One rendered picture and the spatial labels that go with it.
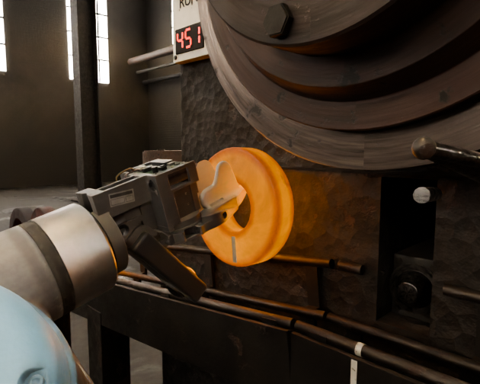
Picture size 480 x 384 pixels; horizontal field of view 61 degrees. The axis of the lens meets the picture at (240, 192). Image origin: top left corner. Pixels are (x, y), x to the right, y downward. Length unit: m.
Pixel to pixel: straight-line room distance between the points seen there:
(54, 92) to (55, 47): 1.06
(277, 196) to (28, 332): 0.34
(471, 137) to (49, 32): 11.00
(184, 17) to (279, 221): 0.46
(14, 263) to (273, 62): 0.28
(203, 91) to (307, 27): 0.47
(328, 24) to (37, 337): 0.25
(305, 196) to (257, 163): 0.09
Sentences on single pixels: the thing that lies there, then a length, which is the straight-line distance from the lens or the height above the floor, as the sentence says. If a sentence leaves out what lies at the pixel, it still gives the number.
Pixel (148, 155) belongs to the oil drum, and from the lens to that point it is 3.28.
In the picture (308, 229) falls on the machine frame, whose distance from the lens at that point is 0.54.
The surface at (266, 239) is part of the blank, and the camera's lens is 0.49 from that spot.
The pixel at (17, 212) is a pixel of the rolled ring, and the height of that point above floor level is 0.71.
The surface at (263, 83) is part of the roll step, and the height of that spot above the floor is 0.97.
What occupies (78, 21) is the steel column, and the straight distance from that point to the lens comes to 7.43.
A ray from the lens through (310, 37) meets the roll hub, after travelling 0.32.
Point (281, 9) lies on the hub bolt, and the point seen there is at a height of 1.00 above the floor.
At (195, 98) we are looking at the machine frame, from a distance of 0.78.
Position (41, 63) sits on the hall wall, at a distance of 10.96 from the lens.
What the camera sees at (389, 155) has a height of 0.89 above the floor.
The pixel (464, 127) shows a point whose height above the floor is 0.92.
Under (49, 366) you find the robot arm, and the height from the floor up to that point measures 0.82.
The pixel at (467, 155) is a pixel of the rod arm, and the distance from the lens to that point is 0.28.
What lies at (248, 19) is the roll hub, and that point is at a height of 1.01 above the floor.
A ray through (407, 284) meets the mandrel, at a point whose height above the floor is 0.75.
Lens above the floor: 0.90
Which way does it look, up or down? 6 degrees down
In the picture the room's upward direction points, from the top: straight up
